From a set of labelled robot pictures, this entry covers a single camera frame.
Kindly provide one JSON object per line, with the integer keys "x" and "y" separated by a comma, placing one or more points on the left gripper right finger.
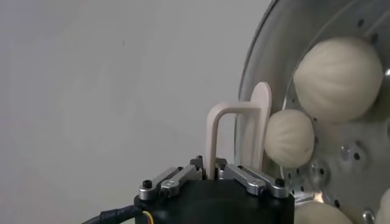
{"x": 253, "y": 182}

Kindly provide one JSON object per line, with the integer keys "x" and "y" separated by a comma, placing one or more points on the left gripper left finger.
{"x": 173, "y": 182}

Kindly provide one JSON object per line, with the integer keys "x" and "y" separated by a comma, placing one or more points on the white steamed baozi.
{"x": 289, "y": 138}
{"x": 384, "y": 210}
{"x": 338, "y": 79}
{"x": 320, "y": 216}

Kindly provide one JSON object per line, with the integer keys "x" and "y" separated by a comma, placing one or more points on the glass pot lid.
{"x": 213, "y": 137}

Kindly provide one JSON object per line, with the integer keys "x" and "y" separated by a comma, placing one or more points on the stainless steel steamer basket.
{"x": 350, "y": 152}

